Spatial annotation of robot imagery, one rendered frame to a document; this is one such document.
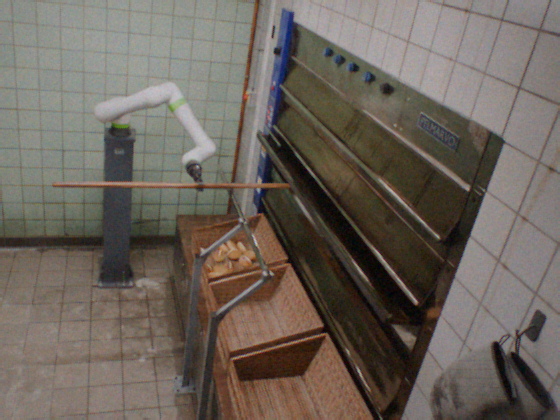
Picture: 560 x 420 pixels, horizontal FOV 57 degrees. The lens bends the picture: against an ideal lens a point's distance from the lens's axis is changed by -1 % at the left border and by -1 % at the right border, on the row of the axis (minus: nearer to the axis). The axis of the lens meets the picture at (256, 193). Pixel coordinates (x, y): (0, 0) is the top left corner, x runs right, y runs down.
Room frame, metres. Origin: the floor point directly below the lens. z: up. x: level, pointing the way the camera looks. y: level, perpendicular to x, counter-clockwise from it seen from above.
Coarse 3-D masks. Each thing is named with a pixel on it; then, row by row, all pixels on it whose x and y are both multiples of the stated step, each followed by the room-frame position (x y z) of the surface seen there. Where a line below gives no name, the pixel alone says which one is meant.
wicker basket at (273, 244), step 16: (224, 224) 3.04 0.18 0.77; (256, 224) 3.12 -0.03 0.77; (192, 240) 2.97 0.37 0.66; (208, 240) 3.02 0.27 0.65; (256, 240) 3.04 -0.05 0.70; (272, 240) 2.86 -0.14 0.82; (208, 256) 2.92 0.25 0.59; (224, 256) 2.95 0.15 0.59; (272, 256) 2.78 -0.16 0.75; (240, 272) 2.53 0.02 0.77
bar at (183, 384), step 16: (224, 176) 2.93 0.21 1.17; (240, 208) 2.55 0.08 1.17; (240, 224) 2.40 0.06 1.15; (224, 240) 2.38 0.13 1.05; (256, 256) 2.10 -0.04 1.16; (272, 272) 1.98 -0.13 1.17; (192, 288) 2.33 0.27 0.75; (256, 288) 1.94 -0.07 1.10; (192, 304) 2.33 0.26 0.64; (192, 320) 2.33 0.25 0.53; (208, 320) 1.91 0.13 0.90; (192, 336) 2.34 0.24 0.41; (208, 336) 1.88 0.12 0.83; (192, 352) 2.34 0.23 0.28; (208, 352) 1.88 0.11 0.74; (208, 368) 1.88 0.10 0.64; (176, 384) 2.34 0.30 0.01; (192, 384) 2.36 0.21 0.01; (208, 384) 1.88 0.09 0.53; (208, 400) 1.89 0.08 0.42
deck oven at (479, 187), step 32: (288, 64) 3.23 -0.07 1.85; (288, 96) 3.14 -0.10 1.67; (320, 128) 2.61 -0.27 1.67; (352, 160) 2.22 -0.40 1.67; (480, 160) 1.49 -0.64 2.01; (384, 192) 1.92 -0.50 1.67; (480, 192) 1.45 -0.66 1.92; (416, 224) 1.68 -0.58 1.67; (448, 256) 1.48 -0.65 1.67; (448, 288) 1.44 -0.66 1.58; (384, 352) 1.62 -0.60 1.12; (416, 352) 1.47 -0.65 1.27; (384, 416) 1.51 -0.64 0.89
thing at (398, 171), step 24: (312, 96) 2.78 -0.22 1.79; (336, 96) 2.57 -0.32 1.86; (336, 120) 2.44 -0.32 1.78; (360, 120) 2.27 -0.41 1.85; (360, 144) 2.17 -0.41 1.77; (384, 144) 2.03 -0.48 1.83; (384, 168) 1.94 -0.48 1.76; (408, 168) 1.83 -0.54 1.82; (432, 168) 1.73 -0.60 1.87; (408, 192) 1.75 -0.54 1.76; (432, 192) 1.66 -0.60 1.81; (456, 192) 1.57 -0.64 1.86; (432, 216) 1.59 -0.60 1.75; (456, 216) 1.51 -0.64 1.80
